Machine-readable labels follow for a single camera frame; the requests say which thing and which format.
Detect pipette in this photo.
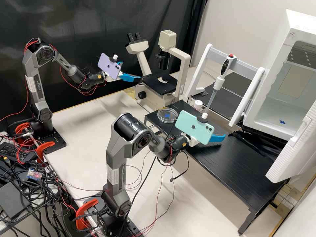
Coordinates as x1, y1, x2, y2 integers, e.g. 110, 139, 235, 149
205, 53, 237, 115

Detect small circuit board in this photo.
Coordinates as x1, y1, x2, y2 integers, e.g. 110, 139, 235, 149
26, 168, 44, 179

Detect black flat box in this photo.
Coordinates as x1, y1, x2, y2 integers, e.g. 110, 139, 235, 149
0, 182, 32, 221

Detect left wrist camera phone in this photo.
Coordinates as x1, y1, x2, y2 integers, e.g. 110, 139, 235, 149
97, 53, 124, 81

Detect black power adapter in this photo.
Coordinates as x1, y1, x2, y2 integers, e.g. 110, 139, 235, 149
0, 142, 38, 164

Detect right wrist camera phone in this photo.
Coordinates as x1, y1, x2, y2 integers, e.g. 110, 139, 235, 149
174, 110, 215, 145

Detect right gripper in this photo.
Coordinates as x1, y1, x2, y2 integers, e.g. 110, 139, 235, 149
182, 133, 226, 148

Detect white pipette stand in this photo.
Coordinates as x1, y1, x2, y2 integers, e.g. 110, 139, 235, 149
184, 43, 266, 128

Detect incubator door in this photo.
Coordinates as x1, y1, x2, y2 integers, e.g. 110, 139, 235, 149
265, 98, 316, 184

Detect cream microscope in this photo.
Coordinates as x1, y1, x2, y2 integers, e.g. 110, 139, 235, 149
125, 29, 191, 110

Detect black cable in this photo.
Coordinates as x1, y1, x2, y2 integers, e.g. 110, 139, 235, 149
169, 148, 191, 184

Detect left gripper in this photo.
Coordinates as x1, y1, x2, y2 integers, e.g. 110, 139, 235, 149
106, 61, 143, 83

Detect white incubator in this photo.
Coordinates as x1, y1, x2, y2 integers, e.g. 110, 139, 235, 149
243, 9, 316, 146

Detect orange clamp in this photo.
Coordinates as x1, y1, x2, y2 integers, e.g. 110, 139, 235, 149
35, 141, 56, 164
14, 122, 33, 139
75, 198, 100, 230

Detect petri dish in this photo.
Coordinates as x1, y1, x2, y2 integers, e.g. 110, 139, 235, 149
157, 108, 179, 124

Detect wrist camera phone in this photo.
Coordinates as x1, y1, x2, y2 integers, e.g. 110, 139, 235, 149
174, 110, 215, 145
97, 53, 124, 81

